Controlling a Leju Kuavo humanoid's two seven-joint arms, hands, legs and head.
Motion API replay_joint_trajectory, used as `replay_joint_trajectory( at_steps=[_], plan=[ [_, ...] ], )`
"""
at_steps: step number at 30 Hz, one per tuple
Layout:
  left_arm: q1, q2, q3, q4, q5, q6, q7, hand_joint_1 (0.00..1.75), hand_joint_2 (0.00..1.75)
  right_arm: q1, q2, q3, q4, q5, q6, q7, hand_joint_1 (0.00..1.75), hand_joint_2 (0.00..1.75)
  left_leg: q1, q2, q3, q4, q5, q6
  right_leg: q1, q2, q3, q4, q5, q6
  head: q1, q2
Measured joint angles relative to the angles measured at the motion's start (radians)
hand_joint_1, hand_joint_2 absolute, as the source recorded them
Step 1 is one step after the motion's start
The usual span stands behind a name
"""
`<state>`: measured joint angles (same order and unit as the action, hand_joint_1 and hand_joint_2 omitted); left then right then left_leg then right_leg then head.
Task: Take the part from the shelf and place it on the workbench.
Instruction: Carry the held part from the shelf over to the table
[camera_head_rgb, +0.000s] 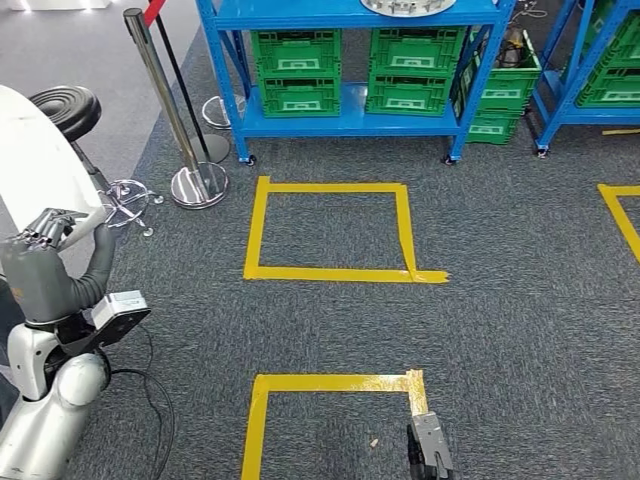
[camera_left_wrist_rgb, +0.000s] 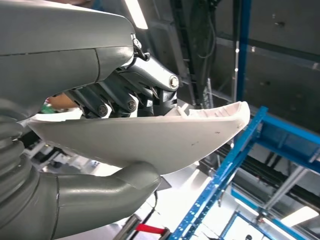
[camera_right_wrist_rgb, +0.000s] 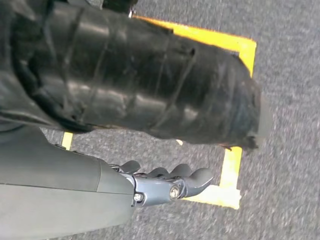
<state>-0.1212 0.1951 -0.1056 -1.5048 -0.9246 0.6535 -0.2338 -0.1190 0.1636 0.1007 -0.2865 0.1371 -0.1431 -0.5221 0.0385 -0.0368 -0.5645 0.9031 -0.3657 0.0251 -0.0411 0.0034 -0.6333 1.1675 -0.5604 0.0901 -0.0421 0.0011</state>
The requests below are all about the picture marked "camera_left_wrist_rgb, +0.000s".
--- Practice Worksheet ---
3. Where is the red barrier belt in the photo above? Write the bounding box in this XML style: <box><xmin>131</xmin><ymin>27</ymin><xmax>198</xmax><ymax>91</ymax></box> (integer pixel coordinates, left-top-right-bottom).
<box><xmin>134</xmin><ymin>223</ymin><xmax>168</xmax><ymax>236</ymax></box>

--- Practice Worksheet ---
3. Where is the blue steel column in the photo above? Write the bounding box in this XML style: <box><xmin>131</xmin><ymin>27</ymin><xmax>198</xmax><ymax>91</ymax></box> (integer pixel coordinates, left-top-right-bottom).
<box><xmin>235</xmin><ymin>0</ymin><xmax>253</xmax><ymax>104</ymax></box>

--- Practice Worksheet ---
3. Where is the chrome stanchion post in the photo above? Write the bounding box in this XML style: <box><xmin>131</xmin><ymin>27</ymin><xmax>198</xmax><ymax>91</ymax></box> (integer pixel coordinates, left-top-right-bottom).
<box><xmin>112</xmin><ymin>213</ymin><xmax>143</xmax><ymax>240</ymax></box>

